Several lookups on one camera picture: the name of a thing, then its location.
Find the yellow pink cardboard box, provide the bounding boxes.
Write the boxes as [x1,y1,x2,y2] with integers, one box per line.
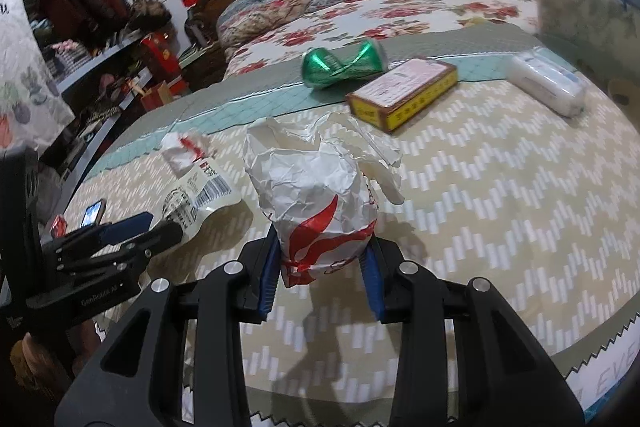
[346,57,459,133]

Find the cluttered dark shelf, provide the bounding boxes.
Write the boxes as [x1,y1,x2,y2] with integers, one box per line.
[23,0,175,207]

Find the beige round trash bin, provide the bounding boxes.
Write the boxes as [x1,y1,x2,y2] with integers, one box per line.
[606,78,640,115]

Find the crushed green soda can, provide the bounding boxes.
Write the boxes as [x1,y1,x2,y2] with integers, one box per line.
[300,39,390,90]

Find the smartphone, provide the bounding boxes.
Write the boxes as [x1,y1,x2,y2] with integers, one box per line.
[80,198,106,228]

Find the floral bed quilt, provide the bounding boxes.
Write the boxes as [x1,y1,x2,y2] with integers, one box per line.
[216,0,538,77]

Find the small crumpled red white wrapper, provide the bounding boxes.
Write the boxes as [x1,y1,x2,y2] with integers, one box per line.
[160,131,209,178]

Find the white red paper bag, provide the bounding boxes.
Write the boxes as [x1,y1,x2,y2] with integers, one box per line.
[243,112,405,287]

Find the white barcode snack wrapper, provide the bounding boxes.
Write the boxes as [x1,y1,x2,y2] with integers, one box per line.
[158,157,241,244]

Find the clear storage bin blue handle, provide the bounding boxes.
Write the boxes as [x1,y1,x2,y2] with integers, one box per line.
[536,0,639,79]

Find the white tissue pack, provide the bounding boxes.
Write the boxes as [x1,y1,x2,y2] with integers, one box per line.
[506,46,587,118]

